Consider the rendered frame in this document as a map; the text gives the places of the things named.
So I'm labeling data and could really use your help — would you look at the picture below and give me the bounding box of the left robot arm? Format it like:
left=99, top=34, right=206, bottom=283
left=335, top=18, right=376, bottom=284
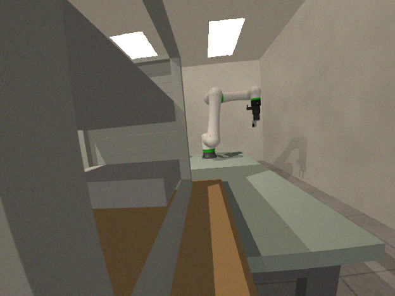
left=201, top=86, right=261, bottom=159

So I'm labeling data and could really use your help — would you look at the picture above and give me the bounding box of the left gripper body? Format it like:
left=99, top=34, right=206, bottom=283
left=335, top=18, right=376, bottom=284
left=246, top=99, right=261, bottom=121

